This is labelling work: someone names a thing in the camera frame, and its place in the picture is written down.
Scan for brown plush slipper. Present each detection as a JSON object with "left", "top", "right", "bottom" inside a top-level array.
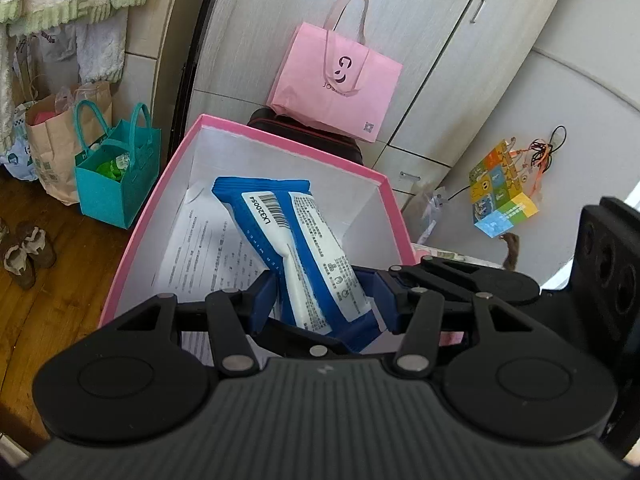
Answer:
[
  {"left": 2, "top": 240, "right": 37, "bottom": 290},
  {"left": 15, "top": 221, "right": 57, "bottom": 267}
]

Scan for blue wet wipes packet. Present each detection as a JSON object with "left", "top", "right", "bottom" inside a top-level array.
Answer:
[{"left": 211, "top": 176, "right": 382, "bottom": 354}]

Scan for brown paper bag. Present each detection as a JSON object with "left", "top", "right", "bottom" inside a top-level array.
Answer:
[{"left": 25, "top": 81, "right": 114, "bottom": 207}]

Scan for black suitcase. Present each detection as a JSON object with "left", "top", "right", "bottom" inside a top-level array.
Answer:
[{"left": 246, "top": 107, "right": 365, "bottom": 167}]

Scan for white printed plastic bag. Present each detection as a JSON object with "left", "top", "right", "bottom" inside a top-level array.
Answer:
[{"left": 0, "top": 102, "right": 39, "bottom": 182}]

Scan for pink cardboard box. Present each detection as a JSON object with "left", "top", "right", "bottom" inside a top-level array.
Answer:
[{"left": 97, "top": 114, "right": 419, "bottom": 361}]

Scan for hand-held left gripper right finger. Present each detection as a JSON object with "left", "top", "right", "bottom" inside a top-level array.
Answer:
[{"left": 359, "top": 269, "right": 523, "bottom": 377}]

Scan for colourful paper gift bag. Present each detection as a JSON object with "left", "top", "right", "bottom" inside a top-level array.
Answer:
[{"left": 468, "top": 137, "right": 544, "bottom": 239}]

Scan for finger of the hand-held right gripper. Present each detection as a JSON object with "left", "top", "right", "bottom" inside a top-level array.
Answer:
[{"left": 390, "top": 255, "right": 542, "bottom": 307}]

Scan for black clothes rack pole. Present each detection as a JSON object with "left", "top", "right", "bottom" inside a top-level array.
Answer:
[{"left": 177, "top": 0, "right": 227, "bottom": 162}]

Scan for teal felt bag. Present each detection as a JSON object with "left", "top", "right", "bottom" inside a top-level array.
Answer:
[{"left": 74, "top": 100, "right": 163, "bottom": 231}]

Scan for white wooden wardrobe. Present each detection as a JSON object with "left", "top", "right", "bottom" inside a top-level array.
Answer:
[{"left": 185, "top": 0, "right": 574, "bottom": 211}]

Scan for pink tote bag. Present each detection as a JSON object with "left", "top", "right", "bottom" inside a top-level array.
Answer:
[{"left": 267, "top": 0, "right": 404, "bottom": 145}]

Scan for orange cord bundle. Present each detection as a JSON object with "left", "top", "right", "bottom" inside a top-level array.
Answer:
[{"left": 509, "top": 127, "right": 569, "bottom": 202}]

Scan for pale purple plastic wrapper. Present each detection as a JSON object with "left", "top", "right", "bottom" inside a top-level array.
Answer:
[{"left": 409, "top": 185, "right": 449, "bottom": 247}]

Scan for white fluffy pants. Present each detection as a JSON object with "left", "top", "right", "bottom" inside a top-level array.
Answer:
[{"left": 75, "top": 10, "right": 129, "bottom": 84}]

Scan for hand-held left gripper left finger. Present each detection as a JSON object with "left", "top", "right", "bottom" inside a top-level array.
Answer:
[{"left": 114, "top": 270, "right": 278, "bottom": 379}]

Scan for brown plush toy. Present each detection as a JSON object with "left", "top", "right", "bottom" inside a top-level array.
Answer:
[{"left": 502, "top": 232, "right": 521, "bottom": 271}]

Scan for printed paper sheet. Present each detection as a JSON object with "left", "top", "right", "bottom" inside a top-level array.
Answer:
[{"left": 157, "top": 187, "right": 282, "bottom": 363}]

